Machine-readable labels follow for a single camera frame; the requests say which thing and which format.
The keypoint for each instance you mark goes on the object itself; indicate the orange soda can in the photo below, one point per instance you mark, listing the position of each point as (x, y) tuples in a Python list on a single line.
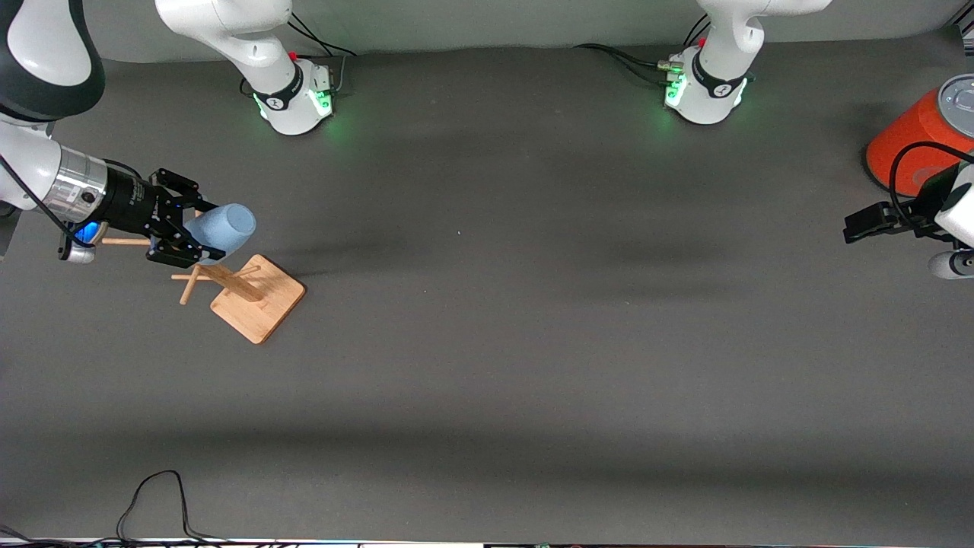
[(909, 141)]

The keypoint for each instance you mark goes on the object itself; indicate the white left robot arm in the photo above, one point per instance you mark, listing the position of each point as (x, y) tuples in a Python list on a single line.
[(723, 46)]

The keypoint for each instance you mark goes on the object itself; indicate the dark grey table mat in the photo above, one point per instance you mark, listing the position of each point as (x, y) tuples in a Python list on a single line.
[(487, 380)]

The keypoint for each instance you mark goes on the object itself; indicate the wooden cup rack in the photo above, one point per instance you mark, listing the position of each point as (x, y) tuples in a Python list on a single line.
[(259, 308)]

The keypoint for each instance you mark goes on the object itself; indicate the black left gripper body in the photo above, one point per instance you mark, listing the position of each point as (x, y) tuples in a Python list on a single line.
[(919, 209)]

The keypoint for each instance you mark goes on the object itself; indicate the light blue plastic cup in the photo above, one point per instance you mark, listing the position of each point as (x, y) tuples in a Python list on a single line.
[(228, 227)]

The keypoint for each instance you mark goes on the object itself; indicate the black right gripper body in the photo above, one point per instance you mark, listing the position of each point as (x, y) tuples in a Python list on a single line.
[(128, 202)]

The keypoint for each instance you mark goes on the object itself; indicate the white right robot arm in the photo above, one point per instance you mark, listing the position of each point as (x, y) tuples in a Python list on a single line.
[(228, 30)]

